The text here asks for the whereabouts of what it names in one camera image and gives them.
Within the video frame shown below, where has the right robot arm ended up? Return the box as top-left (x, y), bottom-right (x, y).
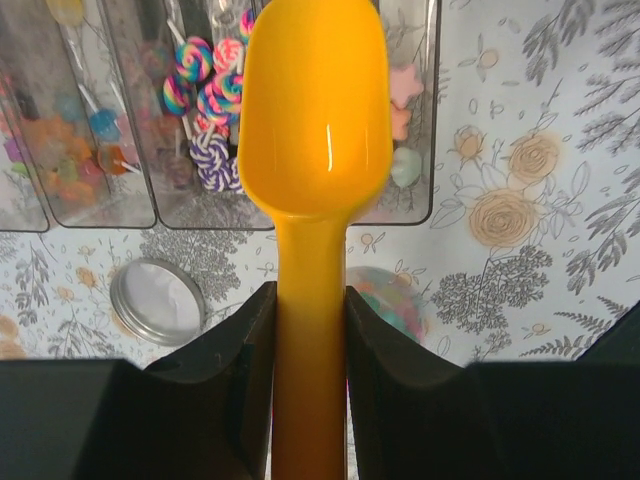
top-left (578, 304), bottom-right (640, 366)

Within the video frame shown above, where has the clear plastic jar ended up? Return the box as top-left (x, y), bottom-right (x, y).
top-left (346, 266), bottom-right (428, 343)

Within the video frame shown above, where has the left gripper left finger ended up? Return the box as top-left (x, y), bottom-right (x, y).
top-left (1, 282), bottom-right (276, 479)

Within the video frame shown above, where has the yellow plastic scoop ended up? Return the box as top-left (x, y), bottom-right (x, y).
top-left (239, 1), bottom-right (392, 479)

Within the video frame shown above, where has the clear compartment candy box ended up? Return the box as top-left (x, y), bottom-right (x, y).
top-left (1, 1), bottom-right (440, 231)

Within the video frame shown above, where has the floral patterned table mat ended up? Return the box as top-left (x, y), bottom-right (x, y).
top-left (1, 1), bottom-right (639, 365)

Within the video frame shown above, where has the silver round jar lid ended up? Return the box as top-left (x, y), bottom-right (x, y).
top-left (109, 258), bottom-right (206, 347)

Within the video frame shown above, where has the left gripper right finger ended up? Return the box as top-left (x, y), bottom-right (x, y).
top-left (345, 289), bottom-right (639, 479)

